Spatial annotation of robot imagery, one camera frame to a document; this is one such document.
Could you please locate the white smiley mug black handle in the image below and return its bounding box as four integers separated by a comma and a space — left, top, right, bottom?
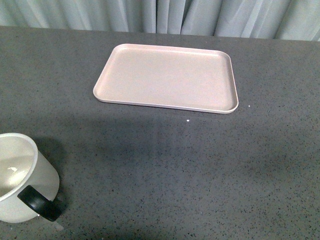
0, 133, 62, 223

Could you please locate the beige rectangular tray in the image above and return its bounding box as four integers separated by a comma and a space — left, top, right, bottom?
93, 43, 239, 114

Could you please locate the light grey curtain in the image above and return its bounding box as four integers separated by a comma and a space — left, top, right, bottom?
0, 0, 320, 41

